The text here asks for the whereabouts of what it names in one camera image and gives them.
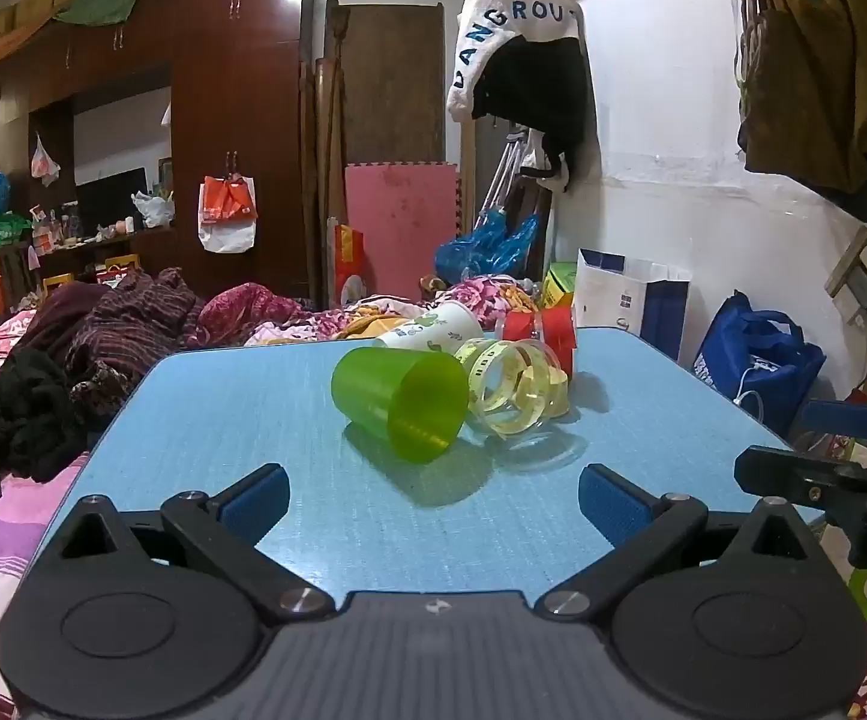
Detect brown wooden wardrobe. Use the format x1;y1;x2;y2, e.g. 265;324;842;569
0;0;318;308

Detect black hanging garment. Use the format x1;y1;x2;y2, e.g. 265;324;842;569
470;37;598;194

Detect pink foam mat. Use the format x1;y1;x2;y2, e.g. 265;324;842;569
344;162;460;301

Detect maroon striped blanket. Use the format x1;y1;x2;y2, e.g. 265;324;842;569
65;268;207;400

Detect olive hanging clothes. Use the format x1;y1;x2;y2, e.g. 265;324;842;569
737;0;867;224

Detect blue tote bag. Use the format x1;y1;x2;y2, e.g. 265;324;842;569
693;291;826;437

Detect pink floral blanket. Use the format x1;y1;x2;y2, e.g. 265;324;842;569
182;276;547;350

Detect white paper cup green print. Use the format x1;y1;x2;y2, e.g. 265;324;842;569
371;301;485;355

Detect black television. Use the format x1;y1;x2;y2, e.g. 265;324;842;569
75;167;149;231

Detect small white plastic bag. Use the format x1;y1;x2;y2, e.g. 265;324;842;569
30;135;61;187

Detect white and blue paper bag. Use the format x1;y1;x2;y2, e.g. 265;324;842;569
572;247;693;362

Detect brown wooden board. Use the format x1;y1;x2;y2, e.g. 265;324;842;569
341;4;446;166

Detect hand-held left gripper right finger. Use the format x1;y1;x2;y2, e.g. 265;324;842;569
534;463;813;623

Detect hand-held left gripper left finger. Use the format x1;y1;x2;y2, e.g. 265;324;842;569
58;463;337;625

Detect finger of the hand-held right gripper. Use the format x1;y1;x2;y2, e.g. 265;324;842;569
800;399;867;442
733;446;867;571

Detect green box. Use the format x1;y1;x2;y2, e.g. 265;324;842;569
542;262;578;308

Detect red shopping bag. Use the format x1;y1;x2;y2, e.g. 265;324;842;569
332;221;367;306

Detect wall power socket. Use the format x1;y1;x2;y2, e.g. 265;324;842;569
827;229;867;325

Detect white hanging jacket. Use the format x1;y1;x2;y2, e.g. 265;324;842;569
446;0;584;121

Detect red cup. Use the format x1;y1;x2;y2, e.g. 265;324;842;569
500;307;578;380

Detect clear cup with yellow print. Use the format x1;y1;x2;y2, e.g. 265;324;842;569
454;339;571;442

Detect orange and white plastic bag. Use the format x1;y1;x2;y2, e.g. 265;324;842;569
198;174;258;254

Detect green plastic cup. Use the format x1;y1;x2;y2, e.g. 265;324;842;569
330;346;470;464

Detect black knitted cloth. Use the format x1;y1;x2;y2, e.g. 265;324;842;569
0;349;91;484

